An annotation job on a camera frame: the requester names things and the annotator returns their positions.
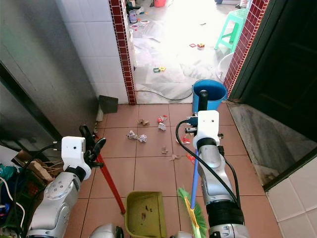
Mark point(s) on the silver robot leg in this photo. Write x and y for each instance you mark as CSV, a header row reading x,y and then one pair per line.
x,y
106,232

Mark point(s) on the yellow green toy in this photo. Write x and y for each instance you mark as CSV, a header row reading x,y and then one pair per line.
x,y
159,69

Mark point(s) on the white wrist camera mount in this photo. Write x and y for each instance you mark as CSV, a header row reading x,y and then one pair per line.
x,y
74,151
208,124

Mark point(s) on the dark metal dustpan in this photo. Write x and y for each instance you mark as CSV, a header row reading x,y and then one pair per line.
x,y
109,104

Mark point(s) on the dark wooden door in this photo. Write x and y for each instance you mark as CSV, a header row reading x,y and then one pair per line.
x,y
282,54

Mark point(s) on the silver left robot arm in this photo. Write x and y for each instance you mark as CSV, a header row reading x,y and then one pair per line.
x,y
52,198

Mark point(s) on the brown paper scrap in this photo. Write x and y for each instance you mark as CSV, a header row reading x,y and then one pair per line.
x,y
175,157
143,122
164,150

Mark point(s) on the red crumpled wrapper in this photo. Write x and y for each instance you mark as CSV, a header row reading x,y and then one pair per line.
x,y
185,140

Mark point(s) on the teal plastic bag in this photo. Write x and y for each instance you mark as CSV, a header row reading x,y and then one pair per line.
x,y
9,172

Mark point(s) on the white crumpled paper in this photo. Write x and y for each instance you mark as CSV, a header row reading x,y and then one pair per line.
x,y
132,135
143,139

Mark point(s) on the red bucket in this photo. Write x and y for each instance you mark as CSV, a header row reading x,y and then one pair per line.
x,y
160,3

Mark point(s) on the brown cardboard box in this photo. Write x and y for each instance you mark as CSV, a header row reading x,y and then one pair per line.
x,y
40,169

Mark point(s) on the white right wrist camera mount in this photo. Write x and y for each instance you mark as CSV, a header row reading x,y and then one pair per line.
x,y
208,124

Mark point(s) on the white basin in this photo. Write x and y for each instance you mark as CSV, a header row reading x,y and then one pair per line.
x,y
224,65

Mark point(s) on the green plastic stool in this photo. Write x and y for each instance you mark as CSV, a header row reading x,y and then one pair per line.
x,y
233,27

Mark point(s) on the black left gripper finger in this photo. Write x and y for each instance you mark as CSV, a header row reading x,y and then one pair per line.
x,y
85,132
100,144

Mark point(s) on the red white wrapper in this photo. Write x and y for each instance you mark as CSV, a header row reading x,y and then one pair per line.
x,y
162,124

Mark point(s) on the blue plastic bucket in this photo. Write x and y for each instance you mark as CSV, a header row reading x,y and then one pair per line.
x,y
215,99

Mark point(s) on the red yellow toy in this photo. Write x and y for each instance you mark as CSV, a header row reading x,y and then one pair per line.
x,y
200,45

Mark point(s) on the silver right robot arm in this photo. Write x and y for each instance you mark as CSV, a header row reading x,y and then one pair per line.
x,y
218,183

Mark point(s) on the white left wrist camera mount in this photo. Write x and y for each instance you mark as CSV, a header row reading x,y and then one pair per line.
x,y
74,151

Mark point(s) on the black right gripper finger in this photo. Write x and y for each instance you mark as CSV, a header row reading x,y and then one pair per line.
x,y
203,100

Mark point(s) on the orange red wrapper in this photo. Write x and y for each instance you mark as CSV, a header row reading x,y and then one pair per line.
x,y
190,158

